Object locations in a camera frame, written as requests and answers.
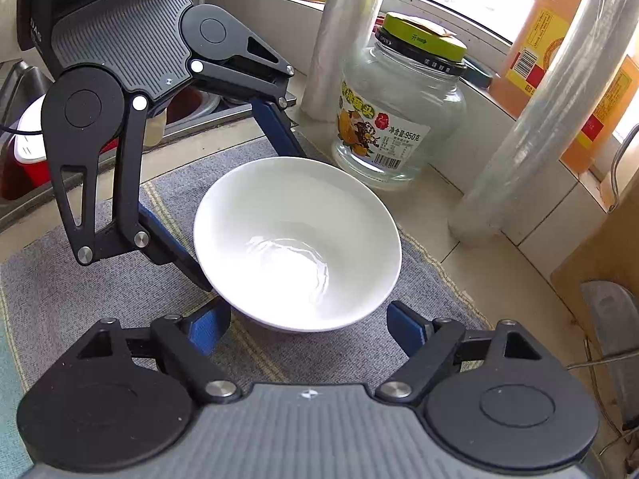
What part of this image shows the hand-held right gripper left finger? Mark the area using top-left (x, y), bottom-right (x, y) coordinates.
top-left (75, 299), bottom-right (243, 404)

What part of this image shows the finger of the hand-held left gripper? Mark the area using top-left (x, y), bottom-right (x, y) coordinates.
top-left (47, 94), bottom-right (214, 294)
top-left (189, 25), bottom-right (308, 160)

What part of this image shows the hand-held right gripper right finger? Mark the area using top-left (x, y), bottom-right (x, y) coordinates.
top-left (374, 301), bottom-right (545, 405)

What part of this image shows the wide white bowl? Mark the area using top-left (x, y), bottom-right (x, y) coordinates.
top-left (193, 156), bottom-right (403, 334)

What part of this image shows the grey checked mat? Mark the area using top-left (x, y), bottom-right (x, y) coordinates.
top-left (0, 137), bottom-right (492, 395)

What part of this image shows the red basin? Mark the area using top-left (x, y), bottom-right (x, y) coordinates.
top-left (165, 87), bottom-right (220, 125)

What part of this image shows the cream bottle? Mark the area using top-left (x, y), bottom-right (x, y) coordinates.
top-left (145, 110), bottom-right (167, 148)

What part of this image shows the stainless steel sink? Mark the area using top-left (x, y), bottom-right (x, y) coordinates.
top-left (0, 57), bottom-right (300, 235)

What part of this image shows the plastic wrap roll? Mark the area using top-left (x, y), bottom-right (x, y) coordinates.
top-left (448, 0), bottom-right (639, 247)
top-left (301, 0), bottom-right (390, 123)

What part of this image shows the glass jar with green lid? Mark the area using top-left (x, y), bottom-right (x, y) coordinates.
top-left (332, 11), bottom-right (468, 191)

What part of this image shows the red container with white lid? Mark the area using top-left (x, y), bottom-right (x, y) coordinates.
top-left (0, 95), bottom-right (53, 200)

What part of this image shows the bamboo cutting board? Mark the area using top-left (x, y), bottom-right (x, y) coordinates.
top-left (549, 194), bottom-right (639, 340)

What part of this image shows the dark blue dish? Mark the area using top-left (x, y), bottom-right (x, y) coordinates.
top-left (462, 55), bottom-right (501, 91)

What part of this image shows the teal cloth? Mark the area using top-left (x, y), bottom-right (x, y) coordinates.
top-left (0, 329), bottom-right (31, 475)

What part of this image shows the orange plastic bottle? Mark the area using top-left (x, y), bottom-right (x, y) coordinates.
top-left (559, 55), bottom-right (639, 178)
top-left (488, 0), bottom-right (595, 115)

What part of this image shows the black-handled kitchen cleaver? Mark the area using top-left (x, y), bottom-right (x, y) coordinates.
top-left (579, 281), bottom-right (639, 430)

